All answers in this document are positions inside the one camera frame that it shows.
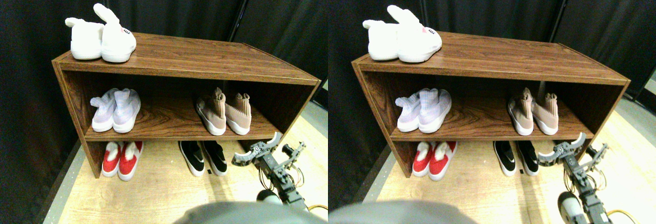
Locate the red shoe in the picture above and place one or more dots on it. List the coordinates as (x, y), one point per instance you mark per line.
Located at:
(129, 163)
(111, 162)
(422, 162)
(442, 163)

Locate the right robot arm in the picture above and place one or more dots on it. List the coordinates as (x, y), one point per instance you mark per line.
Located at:
(589, 198)
(287, 188)

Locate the black shoe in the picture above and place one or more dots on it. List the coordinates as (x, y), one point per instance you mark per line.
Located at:
(505, 160)
(192, 160)
(529, 160)
(216, 160)

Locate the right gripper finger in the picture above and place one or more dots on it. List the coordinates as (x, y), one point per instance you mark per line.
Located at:
(275, 143)
(579, 143)
(246, 159)
(551, 160)

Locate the white shoe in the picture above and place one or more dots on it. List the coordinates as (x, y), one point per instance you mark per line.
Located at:
(84, 42)
(118, 43)
(420, 43)
(382, 42)

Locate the brown shoe rack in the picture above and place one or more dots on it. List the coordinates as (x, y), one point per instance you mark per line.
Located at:
(205, 57)
(512, 57)

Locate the beige shoe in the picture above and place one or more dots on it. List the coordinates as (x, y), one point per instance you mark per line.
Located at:
(214, 116)
(240, 119)
(521, 116)
(546, 119)

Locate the lilac shoe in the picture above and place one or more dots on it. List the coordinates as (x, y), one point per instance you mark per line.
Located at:
(101, 117)
(407, 117)
(435, 115)
(127, 115)

